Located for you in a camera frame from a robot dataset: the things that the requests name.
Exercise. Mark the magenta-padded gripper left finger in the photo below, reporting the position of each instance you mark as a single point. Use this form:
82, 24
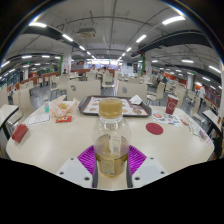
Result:
75, 170

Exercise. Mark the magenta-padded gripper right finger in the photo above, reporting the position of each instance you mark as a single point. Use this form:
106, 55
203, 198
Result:
150, 170

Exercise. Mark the clear bottle with yellow cap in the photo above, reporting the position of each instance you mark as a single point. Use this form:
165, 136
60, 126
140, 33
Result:
111, 133

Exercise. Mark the flat round red coaster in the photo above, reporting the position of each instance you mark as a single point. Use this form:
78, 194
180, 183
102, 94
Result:
154, 128

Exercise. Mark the red sauce packet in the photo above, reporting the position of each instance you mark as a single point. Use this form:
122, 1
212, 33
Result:
64, 119
184, 121

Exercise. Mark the colourful sticker sheet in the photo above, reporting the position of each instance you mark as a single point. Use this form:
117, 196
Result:
166, 119

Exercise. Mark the burger on tray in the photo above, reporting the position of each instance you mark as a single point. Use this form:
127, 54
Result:
136, 110

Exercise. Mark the clear plastic packet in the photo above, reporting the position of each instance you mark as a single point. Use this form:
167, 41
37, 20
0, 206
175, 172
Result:
200, 133

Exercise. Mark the dark brown food tray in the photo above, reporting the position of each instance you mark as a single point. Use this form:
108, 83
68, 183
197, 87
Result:
81, 108

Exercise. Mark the white paper slip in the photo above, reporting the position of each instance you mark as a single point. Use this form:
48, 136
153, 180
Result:
37, 119

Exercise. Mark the clear bag of fries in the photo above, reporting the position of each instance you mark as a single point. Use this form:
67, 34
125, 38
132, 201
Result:
63, 106

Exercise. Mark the printed paper tray liner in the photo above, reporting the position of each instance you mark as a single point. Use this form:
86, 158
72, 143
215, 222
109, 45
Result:
91, 106

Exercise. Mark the small red wallet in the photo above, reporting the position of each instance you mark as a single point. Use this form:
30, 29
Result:
20, 132

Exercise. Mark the red paper cup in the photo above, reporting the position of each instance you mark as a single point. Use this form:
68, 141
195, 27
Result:
171, 105

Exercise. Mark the small green sanitizer bottle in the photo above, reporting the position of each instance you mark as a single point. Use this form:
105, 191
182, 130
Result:
47, 107

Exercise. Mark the white paper napkin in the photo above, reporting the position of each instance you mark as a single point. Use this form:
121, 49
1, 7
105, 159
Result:
136, 99

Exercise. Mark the group of beige chairs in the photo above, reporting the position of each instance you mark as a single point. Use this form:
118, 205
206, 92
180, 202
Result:
160, 91

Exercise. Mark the beige neighbouring table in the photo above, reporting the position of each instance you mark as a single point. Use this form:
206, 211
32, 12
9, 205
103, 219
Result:
7, 113
211, 120

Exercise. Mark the person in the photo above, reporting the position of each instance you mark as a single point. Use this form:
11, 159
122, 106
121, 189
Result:
106, 70
94, 69
201, 94
163, 79

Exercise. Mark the ceiling air conditioner unit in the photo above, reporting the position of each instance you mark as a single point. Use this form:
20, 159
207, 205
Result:
87, 32

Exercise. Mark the group of ceiling lights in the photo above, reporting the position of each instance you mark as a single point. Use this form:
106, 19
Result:
173, 20

